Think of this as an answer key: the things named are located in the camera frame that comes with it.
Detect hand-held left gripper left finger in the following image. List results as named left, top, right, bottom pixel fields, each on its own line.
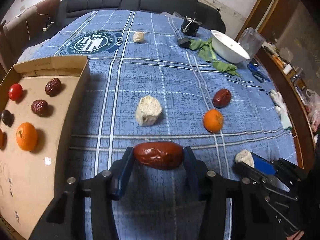
left=30, top=146, right=137, bottom=240

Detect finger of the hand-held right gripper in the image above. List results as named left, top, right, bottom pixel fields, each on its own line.
left=233, top=161, right=298, bottom=201
left=251, top=152, right=278, bottom=175

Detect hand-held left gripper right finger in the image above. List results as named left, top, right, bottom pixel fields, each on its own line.
left=184, top=146, right=285, bottom=240

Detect large red jujube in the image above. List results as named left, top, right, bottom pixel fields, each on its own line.
left=133, top=141, right=185, bottom=170

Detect cardboard box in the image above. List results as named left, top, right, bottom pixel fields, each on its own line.
left=0, top=55, right=91, bottom=240

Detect white glove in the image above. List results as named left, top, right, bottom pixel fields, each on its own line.
left=269, top=89, right=293, bottom=130

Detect wooden side table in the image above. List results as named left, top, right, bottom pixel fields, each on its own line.
left=257, top=46, right=320, bottom=160

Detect white plastic bag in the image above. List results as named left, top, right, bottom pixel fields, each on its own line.
left=305, top=89, right=320, bottom=130

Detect blue scissors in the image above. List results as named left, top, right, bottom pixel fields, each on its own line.
left=247, top=64, right=270, bottom=83

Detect green cloth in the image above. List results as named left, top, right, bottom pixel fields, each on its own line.
left=189, top=38, right=242, bottom=77

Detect black power adapter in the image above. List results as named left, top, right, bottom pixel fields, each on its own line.
left=177, top=37, right=192, bottom=48

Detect white bowl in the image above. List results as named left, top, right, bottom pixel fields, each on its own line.
left=210, top=29, right=250, bottom=64

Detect clear plastic jug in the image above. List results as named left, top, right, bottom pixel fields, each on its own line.
left=239, top=27, right=266, bottom=58

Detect dark plum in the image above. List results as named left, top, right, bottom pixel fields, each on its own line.
left=1, top=109, right=14, bottom=127

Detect red cherry tomato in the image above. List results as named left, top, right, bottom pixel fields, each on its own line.
left=9, top=83, right=23, bottom=100

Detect black sofa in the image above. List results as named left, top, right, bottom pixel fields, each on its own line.
left=59, top=0, right=224, bottom=34

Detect brown cushion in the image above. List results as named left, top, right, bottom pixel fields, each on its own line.
left=0, top=0, right=61, bottom=67

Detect black device with cable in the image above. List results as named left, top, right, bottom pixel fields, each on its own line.
left=181, top=12, right=203, bottom=37

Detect wooden door frame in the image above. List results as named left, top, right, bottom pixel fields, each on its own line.
left=235, top=0, right=285, bottom=43

